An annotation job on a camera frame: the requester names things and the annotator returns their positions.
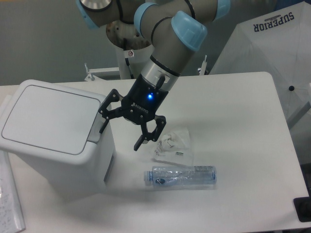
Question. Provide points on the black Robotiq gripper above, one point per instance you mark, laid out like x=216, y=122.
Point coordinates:
x=139, y=106

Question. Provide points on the white push-top trash can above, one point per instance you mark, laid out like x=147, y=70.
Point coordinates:
x=58, y=131

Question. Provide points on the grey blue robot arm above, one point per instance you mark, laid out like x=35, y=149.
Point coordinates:
x=176, y=30

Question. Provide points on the crumpled white plastic bag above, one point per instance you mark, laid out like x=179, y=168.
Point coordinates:
x=174, y=148

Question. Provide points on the clear plastic water bottle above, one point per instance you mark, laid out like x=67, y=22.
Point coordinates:
x=171, y=178

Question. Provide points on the white paper notepad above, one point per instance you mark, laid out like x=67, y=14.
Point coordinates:
x=11, y=216

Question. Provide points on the black device at edge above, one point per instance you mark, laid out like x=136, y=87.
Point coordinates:
x=303, y=208

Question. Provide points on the white pedestal base frame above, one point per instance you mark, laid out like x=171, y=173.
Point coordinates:
x=95, y=74

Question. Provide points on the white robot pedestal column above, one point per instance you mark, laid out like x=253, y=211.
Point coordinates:
x=132, y=50

